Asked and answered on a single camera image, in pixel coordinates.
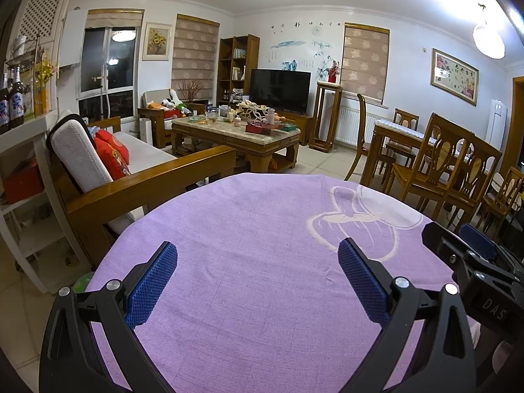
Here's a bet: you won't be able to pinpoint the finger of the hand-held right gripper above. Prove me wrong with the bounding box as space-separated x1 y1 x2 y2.
421 221 471 273
458 224 524 273

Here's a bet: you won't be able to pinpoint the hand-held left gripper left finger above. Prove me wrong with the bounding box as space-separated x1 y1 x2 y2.
39 241 178 393

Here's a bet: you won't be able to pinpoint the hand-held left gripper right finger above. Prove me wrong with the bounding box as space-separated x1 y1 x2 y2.
338 237 477 393

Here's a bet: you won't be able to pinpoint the green plastic bag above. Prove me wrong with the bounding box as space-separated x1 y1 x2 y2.
73 272 94 293

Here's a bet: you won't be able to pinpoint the small wooden chair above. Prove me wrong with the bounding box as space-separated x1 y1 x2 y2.
477 166 524 234

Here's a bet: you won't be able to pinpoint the wooden dining chair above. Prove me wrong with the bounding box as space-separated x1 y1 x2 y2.
386 108 420 160
344 93 396 183
392 112 476 214
442 131 503 230

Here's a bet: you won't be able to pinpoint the purple tablecloth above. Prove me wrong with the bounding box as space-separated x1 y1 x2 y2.
84 172 481 393

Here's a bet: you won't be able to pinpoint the white standing air conditioner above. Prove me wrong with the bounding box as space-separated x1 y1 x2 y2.
485 99 508 152

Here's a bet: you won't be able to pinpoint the wooden dining table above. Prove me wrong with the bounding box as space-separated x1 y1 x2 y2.
360 119 435 191

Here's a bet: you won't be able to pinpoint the red cushion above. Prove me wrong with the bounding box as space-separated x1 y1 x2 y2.
94 141 132 181
95 129 129 164

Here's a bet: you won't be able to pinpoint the wooden sofa white cushions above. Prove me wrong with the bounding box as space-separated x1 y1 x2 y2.
46 110 237 269

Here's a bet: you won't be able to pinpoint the white radiator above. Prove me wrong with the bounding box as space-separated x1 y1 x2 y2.
339 104 389 148

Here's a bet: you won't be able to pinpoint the white paper bag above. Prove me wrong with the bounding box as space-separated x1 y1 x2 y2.
139 118 155 145

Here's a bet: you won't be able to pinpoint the wooden armchair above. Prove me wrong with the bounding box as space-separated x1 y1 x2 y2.
138 89 206 149

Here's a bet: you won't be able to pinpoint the red box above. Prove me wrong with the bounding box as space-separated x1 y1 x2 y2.
2 159 45 204

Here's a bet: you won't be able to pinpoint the framed flower picture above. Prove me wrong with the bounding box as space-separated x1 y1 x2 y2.
431 48 479 107

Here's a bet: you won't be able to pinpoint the wooden television stand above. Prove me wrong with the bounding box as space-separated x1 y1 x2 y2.
278 110 316 146

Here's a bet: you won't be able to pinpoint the wooden coffee table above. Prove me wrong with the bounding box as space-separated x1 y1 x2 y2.
171 117 301 174

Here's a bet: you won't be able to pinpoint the tall wooden plant stand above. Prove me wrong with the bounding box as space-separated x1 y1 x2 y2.
309 81 345 154

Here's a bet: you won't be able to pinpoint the red tray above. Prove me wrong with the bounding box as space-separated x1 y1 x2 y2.
245 122 283 135

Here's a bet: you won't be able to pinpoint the beige roller blind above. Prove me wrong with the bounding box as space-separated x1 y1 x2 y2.
84 8 145 30
341 22 389 105
171 13 220 99

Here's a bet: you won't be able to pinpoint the white shelf unit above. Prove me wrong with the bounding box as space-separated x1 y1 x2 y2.
0 112 95 295

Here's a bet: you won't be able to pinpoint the red branch decoration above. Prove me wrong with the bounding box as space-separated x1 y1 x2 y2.
178 80 203 102

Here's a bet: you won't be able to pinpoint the white ornate fruit stand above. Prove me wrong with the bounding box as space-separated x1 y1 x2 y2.
235 100 271 123

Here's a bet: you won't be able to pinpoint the round ceiling lamp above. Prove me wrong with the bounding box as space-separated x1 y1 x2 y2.
473 4 506 59

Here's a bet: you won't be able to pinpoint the black television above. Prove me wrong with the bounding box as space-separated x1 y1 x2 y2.
250 69 312 114

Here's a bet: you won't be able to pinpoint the window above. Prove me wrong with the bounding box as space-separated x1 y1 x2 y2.
78 27 138 121

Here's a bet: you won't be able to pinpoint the brown beer bottle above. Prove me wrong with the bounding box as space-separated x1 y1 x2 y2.
9 67 26 128
0 73 12 134

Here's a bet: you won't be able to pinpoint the yellow artificial flowers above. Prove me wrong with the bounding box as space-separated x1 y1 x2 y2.
33 47 58 117

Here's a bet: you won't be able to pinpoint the sunflower painting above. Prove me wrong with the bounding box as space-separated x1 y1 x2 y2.
142 22 173 62

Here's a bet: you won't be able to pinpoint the wooden bookshelf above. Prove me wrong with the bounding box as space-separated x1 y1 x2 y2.
218 34 260 105

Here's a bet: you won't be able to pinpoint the white lattice cabinet door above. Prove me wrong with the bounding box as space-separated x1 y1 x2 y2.
8 0 78 62

